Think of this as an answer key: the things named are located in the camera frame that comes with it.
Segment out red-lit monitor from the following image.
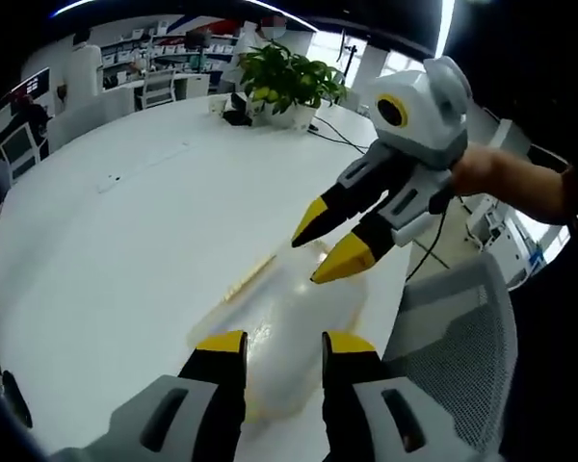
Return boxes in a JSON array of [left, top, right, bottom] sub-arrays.
[[11, 66, 52, 98]]

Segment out green leafy plant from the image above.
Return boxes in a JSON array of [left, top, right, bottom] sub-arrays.
[[235, 40, 349, 117]]

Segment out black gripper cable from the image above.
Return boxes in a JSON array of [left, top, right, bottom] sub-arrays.
[[405, 190, 453, 281]]

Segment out person's right hand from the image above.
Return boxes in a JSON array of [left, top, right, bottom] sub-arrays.
[[449, 145, 508, 198]]

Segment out straight ceiling light strip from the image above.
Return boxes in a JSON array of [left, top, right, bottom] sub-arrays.
[[440, 0, 458, 55]]

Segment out white storage shelf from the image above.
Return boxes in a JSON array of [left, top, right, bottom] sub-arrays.
[[98, 17, 251, 69]]

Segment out grey mesh office chair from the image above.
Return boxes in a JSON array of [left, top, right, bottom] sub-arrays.
[[379, 251, 519, 457]]

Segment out black box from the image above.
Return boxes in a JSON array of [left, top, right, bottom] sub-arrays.
[[222, 92, 254, 128]]

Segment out black table cable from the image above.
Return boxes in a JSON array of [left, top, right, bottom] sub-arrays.
[[307, 114, 373, 148]]

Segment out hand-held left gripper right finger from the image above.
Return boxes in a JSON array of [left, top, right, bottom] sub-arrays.
[[321, 330, 487, 462]]

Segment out white office chair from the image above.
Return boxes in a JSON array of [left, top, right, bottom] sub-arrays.
[[0, 121, 42, 180], [136, 68, 177, 110]]

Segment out black tripod stand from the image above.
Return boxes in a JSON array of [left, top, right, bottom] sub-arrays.
[[335, 28, 360, 91]]

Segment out white counter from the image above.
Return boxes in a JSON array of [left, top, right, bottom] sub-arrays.
[[103, 71, 213, 105]]

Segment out white plant pot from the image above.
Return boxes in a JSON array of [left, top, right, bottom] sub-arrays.
[[263, 101, 320, 131]]

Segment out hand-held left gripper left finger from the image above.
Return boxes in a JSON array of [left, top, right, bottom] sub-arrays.
[[47, 329, 249, 462]]

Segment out curved ceiling light strip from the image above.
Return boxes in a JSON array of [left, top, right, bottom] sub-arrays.
[[52, 0, 319, 33]]

